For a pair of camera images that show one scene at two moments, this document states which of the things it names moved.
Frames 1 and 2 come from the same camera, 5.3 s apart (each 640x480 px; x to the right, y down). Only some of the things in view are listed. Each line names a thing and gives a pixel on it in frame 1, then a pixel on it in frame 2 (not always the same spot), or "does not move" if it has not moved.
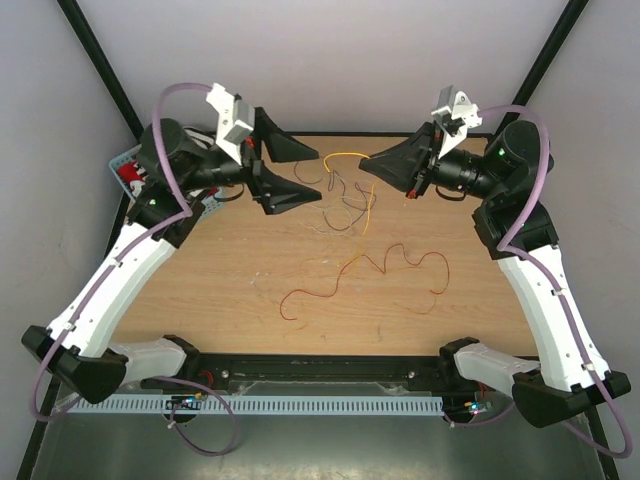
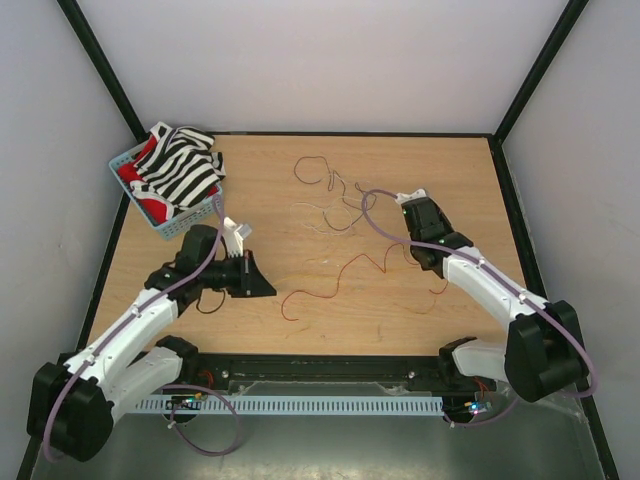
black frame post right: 558,39 does not move
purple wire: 365,209 to 385,191
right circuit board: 478,406 does not move
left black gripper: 274,191 to 251,281
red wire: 383,271 does not move
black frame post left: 79,25 does not move
